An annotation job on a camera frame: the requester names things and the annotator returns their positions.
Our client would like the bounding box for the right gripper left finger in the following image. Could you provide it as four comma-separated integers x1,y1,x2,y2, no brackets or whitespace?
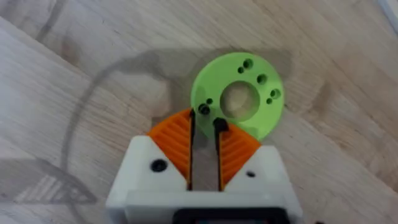
104,107,197,219

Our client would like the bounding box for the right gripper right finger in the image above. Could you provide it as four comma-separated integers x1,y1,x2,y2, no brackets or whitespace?
213,119,305,219

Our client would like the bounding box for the green disc with holes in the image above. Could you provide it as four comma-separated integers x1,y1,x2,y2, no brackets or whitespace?
190,51,285,142

